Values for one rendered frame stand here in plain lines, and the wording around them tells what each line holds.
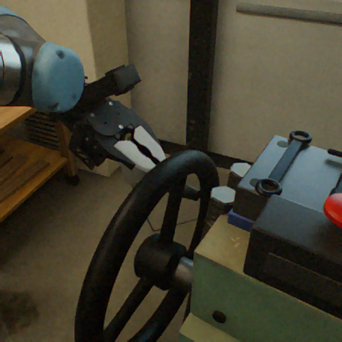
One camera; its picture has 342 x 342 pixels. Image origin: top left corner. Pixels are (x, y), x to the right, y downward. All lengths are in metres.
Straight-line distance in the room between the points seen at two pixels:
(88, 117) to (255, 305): 0.34
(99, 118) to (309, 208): 0.34
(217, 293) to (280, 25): 1.33
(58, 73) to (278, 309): 0.31
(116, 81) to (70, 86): 0.06
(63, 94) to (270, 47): 1.24
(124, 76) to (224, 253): 0.27
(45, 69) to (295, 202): 0.28
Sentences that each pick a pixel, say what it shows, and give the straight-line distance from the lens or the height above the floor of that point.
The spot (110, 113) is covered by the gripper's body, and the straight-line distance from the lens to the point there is 0.53.
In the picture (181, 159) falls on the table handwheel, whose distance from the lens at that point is 0.39.
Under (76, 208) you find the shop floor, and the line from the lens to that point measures 1.75.
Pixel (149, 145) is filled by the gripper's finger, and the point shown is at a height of 0.88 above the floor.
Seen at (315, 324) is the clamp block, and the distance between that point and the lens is 0.28.
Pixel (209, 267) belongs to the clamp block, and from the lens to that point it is 0.29.
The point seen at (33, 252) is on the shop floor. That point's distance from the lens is 1.62.
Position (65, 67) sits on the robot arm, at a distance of 0.42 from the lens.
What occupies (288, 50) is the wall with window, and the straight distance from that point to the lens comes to 1.57.
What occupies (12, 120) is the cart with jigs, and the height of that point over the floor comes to 0.53.
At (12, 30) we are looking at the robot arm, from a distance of 0.59.
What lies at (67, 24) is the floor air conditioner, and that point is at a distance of 1.59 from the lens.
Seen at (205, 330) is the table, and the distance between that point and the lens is 0.35.
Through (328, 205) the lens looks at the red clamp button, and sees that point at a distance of 0.25.
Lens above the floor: 1.18
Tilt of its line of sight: 39 degrees down
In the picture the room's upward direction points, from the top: straight up
